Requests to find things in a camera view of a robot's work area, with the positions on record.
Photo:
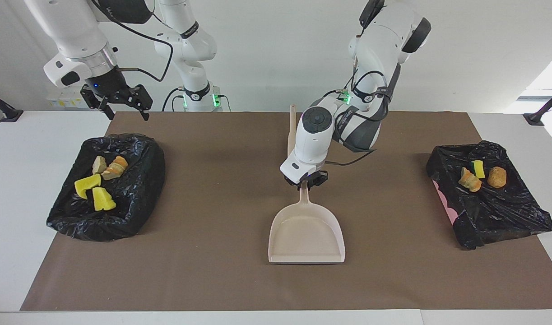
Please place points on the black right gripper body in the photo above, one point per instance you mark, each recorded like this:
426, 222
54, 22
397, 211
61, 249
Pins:
109, 88

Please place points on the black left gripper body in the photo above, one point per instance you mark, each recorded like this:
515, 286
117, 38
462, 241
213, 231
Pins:
307, 178

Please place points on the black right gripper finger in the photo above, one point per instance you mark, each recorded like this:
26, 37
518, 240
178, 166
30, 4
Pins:
142, 99
95, 101

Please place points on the beige hand brush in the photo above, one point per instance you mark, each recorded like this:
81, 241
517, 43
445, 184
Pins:
292, 131

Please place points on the beige plastic dustpan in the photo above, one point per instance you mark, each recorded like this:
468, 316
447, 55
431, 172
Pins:
307, 234

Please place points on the pale chip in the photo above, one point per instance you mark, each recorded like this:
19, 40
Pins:
469, 179
99, 165

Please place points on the striped orange bread piece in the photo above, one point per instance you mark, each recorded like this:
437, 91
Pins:
117, 167

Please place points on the green and yellow sponge piece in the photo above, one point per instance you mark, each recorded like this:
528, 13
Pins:
479, 168

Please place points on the brown bread roll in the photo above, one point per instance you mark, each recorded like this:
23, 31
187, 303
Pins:
497, 177

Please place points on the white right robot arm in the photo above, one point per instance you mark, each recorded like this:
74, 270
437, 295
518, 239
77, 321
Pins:
77, 36

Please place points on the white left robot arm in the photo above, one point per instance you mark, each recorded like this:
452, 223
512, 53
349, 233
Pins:
316, 135

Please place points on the black bag lined pink bin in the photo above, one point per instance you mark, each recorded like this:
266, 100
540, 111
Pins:
488, 212

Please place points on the black stand foot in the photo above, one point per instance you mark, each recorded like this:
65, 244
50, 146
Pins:
9, 115
535, 119

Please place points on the brown table mat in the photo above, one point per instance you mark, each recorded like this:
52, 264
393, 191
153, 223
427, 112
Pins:
276, 289

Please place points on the white wall socket box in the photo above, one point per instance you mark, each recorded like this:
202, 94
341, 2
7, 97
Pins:
59, 103

